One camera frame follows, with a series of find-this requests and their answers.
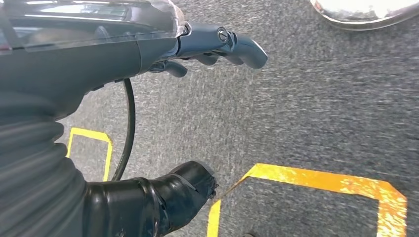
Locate yellow floor tape square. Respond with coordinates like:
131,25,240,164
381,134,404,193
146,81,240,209
66,127,113,182
207,162,408,237

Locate shiny silver rounded object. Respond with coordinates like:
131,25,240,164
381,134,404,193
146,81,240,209
309,0,419,32

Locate black glossy taped tube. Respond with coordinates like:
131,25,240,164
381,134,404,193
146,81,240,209
83,160,219,237

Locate thin black cable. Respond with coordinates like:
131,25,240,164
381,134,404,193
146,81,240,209
111,78,136,182

